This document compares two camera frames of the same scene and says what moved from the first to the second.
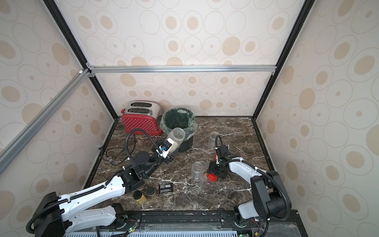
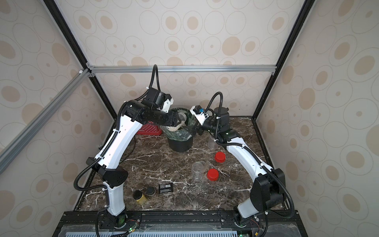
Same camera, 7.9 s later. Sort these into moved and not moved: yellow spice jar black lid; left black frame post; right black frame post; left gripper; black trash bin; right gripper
Moved: right gripper; left gripper
Not moved: left black frame post; black trash bin; yellow spice jar black lid; right black frame post
